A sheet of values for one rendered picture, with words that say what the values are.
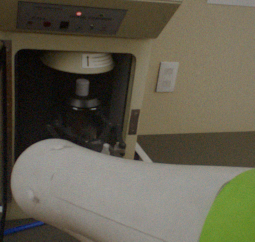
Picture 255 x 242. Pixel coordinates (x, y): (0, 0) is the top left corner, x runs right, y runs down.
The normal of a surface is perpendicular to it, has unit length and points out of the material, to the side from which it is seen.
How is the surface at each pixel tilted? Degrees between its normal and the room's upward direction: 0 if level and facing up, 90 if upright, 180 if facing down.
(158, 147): 0
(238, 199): 42
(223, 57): 90
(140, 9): 135
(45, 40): 90
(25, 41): 90
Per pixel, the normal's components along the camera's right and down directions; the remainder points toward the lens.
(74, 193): -0.77, -0.29
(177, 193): -0.67, -0.66
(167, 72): 0.29, 0.44
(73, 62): 0.01, 0.03
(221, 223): -0.74, -0.49
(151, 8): 0.12, 0.95
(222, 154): 0.12, -0.90
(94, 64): 0.49, 0.04
